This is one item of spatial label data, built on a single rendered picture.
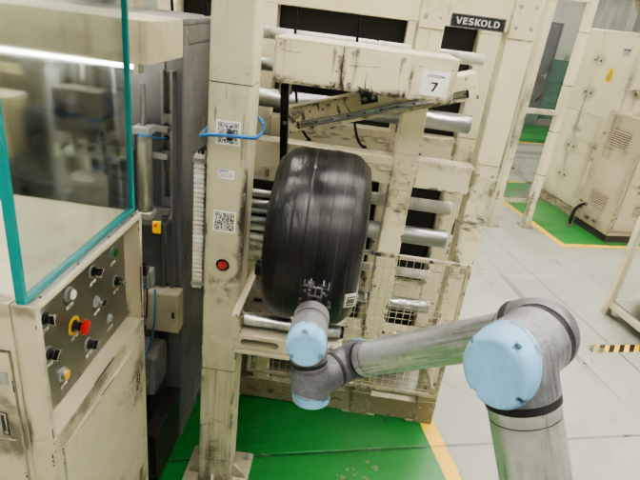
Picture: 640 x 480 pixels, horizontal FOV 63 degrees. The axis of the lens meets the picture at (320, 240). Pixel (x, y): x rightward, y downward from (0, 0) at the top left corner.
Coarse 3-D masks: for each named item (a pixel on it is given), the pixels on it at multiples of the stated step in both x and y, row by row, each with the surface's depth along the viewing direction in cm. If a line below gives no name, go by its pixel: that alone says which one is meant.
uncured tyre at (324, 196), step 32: (288, 160) 160; (320, 160) 159; (352, 160) 161; (288, 192) 150; (320, 192) 150; (352, 192) 151; (288, 224) 148; (320, 224) 148; (352, 224) 148; (288, 256) 149; (320, 256) 148; (352, 256) 149; (288, 288) 153; (352, 288) 155
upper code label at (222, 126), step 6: (216, 120) 155; (222, 120) 155; (216, 126) 156; (222, 126) 155; (228, 126) 155; (234, 126) 155; (240, 126) 155; (222, 132) 156; (234, 132) 156; (240, 132) 156; (216, 138) 157; (222, 138) 157; (234, 138) 157; (222, 144) 158; (228, 144) 158; (234, 144) 157
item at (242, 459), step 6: (198, 450) 233; (192, 456) 230; (198, 456) 231; (240, 456) 233; (246, 456) 232; (252, 456) 234; (192, 462) 227; (234, 462) 229; (240, 462) 230; (246, 462) 231; (240, 468) 228; (246, 468) 228; (186, 474) 221; (192, 474) 222; (246, 474) 225
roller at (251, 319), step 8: (248, 312) 175; (248, 320) 174; (256, 320) 174; (264, 320) 174; (272, 320) 174; (280, 320) 174; (288, 320) 174; (272, 328) 174; (280, 328) 174; (288, 328) 174; (336, 328) 173; (328, 336) 174; (336, 336) 173
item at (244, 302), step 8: (248, 280) 190; (256, 280) 198; (248, 288) 185; (256, 288) 201; (240, 296) 179; (248, 296) 182; (240, 304) 175; (248, 304) 185; (232, 312) 170; (240, 312) 171; (232, 320) 170; (240, 320) 173; (232, 328) 171; (240, 328) 175; (232, 336) 172
